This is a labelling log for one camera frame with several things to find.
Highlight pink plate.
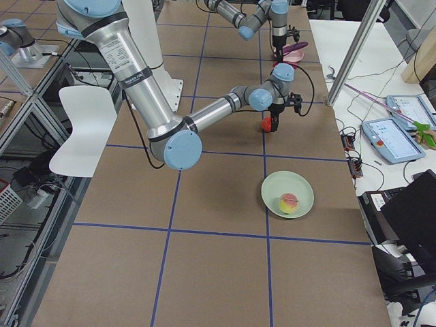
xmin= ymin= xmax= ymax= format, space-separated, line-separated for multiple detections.
xmin=283 ymin=49 xmax=304 ymax=63

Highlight black laptop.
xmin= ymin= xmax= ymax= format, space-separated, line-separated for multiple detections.
xmin=358 ymin=169 xmax=435 ymax=273

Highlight purple eggplant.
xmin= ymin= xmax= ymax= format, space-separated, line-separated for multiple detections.
xmin=283 ymin=42 xmax=309 ymax=55

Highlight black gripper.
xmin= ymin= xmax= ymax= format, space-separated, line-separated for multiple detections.
xmin=272 ymin=35 xmax=286 ymax=62
xmin=270 ymin=103 xmax=285 ymax=132

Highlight near teach pendant tablet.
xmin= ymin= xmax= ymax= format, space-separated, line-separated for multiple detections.
xmin=362 ymin=118 xmax=425 ymax=164

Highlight green handled reach grabber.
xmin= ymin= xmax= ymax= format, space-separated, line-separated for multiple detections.
xmin=344 ymin=83 xmax=435 ymax=149

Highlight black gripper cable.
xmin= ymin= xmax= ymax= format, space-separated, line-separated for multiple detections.
xmin=292 ymin=65 xmax=315 ymax=116

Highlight wrist black camera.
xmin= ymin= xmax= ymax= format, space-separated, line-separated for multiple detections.
xmin=285 ymin=25 xmax=300 ymax=43
xmin=286 ymin=93 xmax=302 ymax=114

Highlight white camera pillar base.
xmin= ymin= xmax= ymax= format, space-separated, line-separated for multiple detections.
xmin=122 ymin=0 xmax=183 ymax=112

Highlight yellow pink peach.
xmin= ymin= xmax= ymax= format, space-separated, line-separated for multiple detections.
xmin=279 ymin=193 xmax=299 ymax=214

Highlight teach pendant tablet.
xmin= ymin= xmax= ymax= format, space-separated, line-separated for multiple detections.
xmin=362 ymin=118 xmax=425 ymax=164
xmin=386 ymin=95 xmax=435 ymax=130

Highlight red pomegranate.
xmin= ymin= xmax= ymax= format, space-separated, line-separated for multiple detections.
xmin=261 ymin=116 xmax=273 ymax=133

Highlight green plate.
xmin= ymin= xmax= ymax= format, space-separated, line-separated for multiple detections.
xmin=261 ymin=171 xmax=314 ymax=219

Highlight white chair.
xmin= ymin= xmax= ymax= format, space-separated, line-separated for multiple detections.
xmin=49 ymin=86 xmax=117 ymax=178

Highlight far teach pendant tablet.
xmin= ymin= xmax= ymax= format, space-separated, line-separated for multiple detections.
xmin=386 ymin=95 xmax=435 ymax=130

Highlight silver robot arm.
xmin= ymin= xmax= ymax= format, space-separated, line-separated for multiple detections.
xmin=56 ymin=1 xmax=294 ymax=170
xmin=195 ymin=1 xmax=290 ymax=63

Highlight aluminium frame post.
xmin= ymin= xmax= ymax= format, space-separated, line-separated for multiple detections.
xmin=326 ymin=0 xmax=388 ymax=107

